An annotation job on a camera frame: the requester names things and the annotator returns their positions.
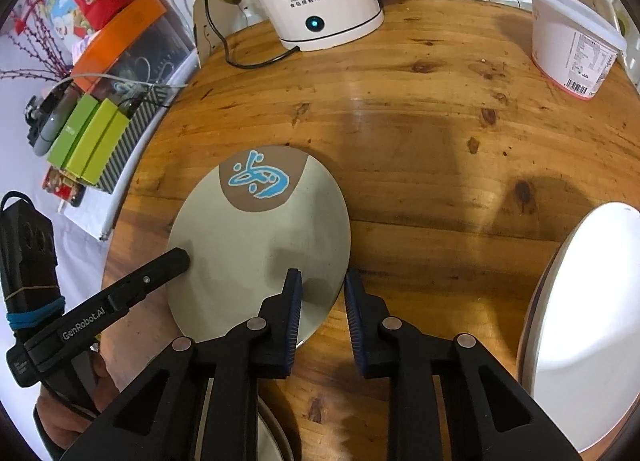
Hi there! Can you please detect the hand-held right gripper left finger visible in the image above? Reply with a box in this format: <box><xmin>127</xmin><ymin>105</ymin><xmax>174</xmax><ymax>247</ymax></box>
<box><xmin>60</xmin><ymin>268</ymin><xmax>306</xmax><ymax>461</ymax></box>

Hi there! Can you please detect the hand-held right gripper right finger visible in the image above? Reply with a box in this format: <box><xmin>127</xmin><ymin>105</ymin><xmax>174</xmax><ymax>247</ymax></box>
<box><xmin>344</xmin><ymin>269</ymin><xmax>583</xmax><ymax>461</ymax></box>

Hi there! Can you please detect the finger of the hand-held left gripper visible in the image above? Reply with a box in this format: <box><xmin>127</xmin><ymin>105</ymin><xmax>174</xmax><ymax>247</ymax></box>
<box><xmin>106</xmin><ymin>247</ymin><xmax>191</xmax><ymax>313</ymax></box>

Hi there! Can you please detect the beige plate with blue print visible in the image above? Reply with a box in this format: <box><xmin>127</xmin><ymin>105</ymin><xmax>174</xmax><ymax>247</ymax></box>
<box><xmin>166</xmin><ymin>144</ymin><xmax>351</xmax><ymax>344</ymax></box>

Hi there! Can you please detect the steel bowl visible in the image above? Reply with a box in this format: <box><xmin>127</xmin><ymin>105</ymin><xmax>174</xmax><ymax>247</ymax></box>
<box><xmin>192</xmin><ymin>321</ymin><xmax>311</xmax><ymax>461</ymax></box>

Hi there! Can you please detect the white plate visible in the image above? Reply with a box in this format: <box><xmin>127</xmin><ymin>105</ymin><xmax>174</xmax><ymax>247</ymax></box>
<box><xmin>517</xmin><ymin>202</ymin><xmax>640</xmax><ymax>453</ymax></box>

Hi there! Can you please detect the person's left hand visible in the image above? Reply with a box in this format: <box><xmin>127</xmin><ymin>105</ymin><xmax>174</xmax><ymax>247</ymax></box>
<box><xmin>35</xmin><ymin>353</ymin><xmax>111</xmax><ymax>448</ymax></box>

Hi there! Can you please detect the white tube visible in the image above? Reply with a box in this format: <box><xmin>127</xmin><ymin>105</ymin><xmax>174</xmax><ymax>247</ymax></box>
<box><xmin>101</xmin><ymin>185</ymin><xmax>122</xmax><ymax>242</ymax></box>

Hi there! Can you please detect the dark green box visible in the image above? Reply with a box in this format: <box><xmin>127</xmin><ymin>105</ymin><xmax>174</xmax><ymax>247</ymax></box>
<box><xmin>47</xmin><ymin>94</ymin><xmax>101</xmax><ymax>174</ymax></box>

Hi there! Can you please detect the lime green box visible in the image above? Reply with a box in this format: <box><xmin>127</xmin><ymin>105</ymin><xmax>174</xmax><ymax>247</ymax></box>
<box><xmin>80</xmin><ymin>98</ymin><xmax>128</xmax><ymax>187</ymax></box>

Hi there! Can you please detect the clear container with orange lid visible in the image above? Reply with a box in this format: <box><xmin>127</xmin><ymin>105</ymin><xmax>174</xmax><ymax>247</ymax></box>
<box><xmin>72</xmin><ymin>0</ymin><xmax>201</xmax><ymax>107</ymax></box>

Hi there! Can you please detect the white plastic tub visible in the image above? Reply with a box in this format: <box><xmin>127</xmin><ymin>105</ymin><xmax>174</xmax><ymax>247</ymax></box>
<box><xmin>525</xmin><ymin>0</ymin><xmax>627</xmax><ymax>101</ymax></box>

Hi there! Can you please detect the small grey camera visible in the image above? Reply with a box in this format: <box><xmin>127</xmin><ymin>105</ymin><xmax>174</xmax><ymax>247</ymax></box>
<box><xmin>22</xmin><ymin>90</ymin><xmax>72</xmax><ymax>157</ymax></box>

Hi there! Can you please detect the white cable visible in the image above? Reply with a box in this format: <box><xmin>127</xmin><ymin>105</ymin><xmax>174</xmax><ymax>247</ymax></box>
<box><xmin>54</xmin><ymin>70</ymin><xmax>191</xmax><ymax>93</ymax></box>

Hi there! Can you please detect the black kettle cable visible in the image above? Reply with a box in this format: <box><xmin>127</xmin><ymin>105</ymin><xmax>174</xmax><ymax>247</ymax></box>
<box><xmin>200</xmin><ymin>0</ymin><xmax>301</xmax><ymax>68</ymax></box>

